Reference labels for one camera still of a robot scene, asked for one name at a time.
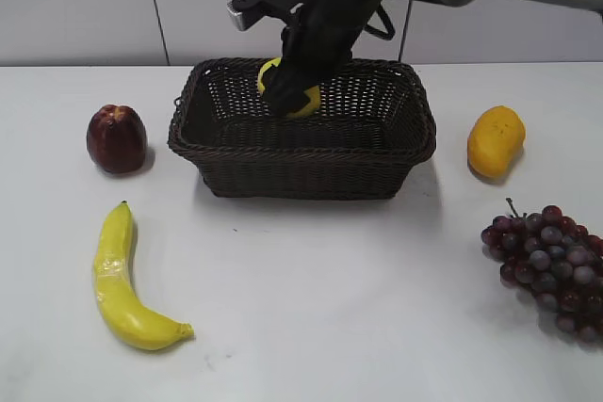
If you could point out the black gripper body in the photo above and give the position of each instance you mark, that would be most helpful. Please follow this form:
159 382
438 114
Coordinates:
321 35

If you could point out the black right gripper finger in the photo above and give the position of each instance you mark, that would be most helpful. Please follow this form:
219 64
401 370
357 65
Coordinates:
294 101

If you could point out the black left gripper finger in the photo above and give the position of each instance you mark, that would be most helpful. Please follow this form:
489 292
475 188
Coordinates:
275 86

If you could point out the yellow lemon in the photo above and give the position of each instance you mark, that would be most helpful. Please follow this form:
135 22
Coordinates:
312 95

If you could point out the dark woven wicker basket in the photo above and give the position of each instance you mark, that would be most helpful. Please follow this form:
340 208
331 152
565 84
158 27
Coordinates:
373 126

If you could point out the dark red apple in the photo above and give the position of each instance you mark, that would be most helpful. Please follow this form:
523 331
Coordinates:
116 139

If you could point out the orange mango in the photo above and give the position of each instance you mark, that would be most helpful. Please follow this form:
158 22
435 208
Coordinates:
494 142

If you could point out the yellow banana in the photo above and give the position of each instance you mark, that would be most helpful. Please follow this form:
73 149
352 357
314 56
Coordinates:
124 314

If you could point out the purple grape bunch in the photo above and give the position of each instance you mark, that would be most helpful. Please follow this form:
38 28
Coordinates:
557 261

